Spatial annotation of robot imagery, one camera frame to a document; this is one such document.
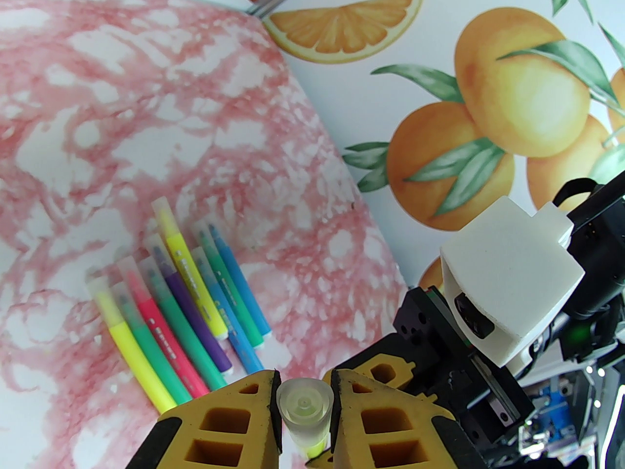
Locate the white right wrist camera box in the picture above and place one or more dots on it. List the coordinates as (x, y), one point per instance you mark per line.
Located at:
(512, 262)

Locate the small circuit board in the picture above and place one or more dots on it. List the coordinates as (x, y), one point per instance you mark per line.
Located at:
(554, 398)

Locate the clear plastic pen cap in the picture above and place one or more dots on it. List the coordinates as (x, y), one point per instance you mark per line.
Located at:
(305, 403)

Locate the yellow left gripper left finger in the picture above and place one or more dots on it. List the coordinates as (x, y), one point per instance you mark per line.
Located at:
(219, 437)

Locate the purple marker pen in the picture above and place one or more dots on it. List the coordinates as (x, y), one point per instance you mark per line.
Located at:
(193, 310)

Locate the pink marker pen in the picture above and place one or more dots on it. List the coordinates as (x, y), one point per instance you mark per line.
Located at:
(163, 325)

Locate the blue marker pen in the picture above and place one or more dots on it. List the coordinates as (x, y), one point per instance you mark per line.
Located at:
(241, 340)
(246, 293)

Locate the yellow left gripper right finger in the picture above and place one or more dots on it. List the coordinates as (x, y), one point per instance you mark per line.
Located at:
(381, 433)

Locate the yellow marker pen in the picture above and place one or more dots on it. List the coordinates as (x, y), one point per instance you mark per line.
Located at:
(316, 450)
(195, 281)
(132, 350)

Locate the green marker pen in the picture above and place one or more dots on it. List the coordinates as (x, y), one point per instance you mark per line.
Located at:
(146, 335)
(185, 330)
(241, 313)

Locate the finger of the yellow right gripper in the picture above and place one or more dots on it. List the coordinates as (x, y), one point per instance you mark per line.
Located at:
(385, 367)

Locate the pink marble pattern mat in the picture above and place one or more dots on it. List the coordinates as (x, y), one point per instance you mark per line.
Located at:
(146, 115)

